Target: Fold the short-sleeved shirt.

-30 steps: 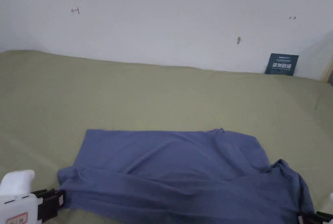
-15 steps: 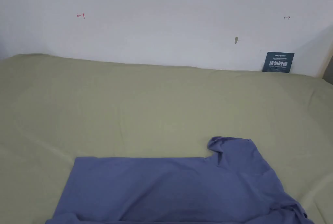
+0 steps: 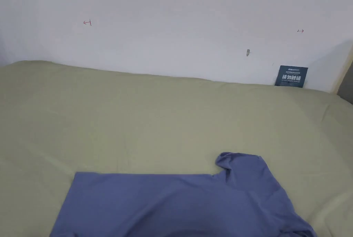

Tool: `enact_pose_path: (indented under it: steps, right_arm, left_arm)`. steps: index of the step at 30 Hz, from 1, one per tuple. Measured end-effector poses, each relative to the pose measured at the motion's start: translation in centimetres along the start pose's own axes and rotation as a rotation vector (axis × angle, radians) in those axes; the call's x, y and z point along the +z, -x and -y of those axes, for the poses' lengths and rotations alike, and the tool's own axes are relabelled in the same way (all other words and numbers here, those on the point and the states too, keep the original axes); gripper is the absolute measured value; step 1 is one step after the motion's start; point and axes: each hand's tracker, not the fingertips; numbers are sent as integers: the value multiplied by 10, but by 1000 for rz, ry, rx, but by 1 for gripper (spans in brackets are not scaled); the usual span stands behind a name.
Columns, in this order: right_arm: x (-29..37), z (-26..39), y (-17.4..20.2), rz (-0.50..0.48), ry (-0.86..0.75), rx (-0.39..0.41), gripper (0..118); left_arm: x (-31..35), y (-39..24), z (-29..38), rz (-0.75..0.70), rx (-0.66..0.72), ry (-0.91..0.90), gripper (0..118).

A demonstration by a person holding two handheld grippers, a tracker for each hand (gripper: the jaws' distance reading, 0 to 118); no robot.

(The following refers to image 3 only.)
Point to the bed with pale green sheet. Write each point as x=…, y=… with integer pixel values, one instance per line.
x=138, y=126

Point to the blue shirt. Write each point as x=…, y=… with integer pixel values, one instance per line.
x=176, y=204

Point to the dark blue card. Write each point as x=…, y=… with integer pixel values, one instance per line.
x=291, y=76

